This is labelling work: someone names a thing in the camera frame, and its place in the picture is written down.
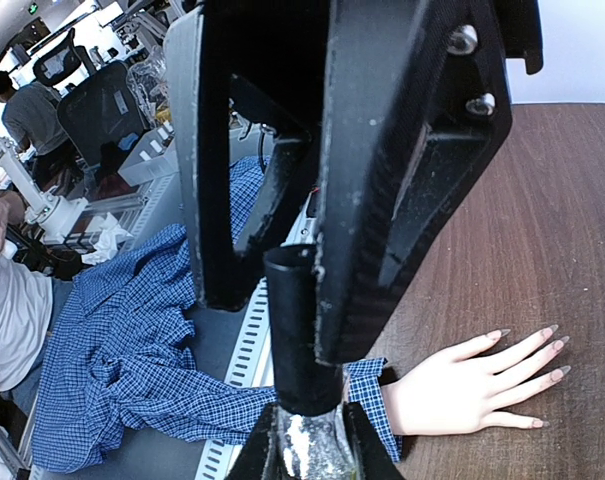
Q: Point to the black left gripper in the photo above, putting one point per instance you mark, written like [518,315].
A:
[521,30]

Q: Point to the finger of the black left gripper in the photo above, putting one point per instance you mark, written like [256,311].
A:
[259,59]
[415,108]

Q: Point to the mannequin hand with painted nails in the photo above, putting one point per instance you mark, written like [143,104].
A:
[460,390]

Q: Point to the black office chair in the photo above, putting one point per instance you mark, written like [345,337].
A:
[99,111]

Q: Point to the clear nail polish bottle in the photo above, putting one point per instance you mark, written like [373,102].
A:
[314,447]

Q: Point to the blue checkered shirt sleeve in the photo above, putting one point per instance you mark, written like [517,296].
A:
[117,359]

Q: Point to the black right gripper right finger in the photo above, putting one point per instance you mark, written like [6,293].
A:
[371,458]

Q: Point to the small white desktop robot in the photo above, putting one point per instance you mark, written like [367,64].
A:
[55,214]

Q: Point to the person in white shirt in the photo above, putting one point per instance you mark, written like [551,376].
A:
[30,304]

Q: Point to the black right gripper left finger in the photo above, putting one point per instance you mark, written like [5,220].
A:
[259,457]

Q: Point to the person in grey shirt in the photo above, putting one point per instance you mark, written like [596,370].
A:
[30,117]

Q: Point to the slotted aluminium base rail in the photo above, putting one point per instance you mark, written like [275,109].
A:
[236,347]

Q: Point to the clear acrylic rack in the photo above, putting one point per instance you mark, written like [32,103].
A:
[154,156]

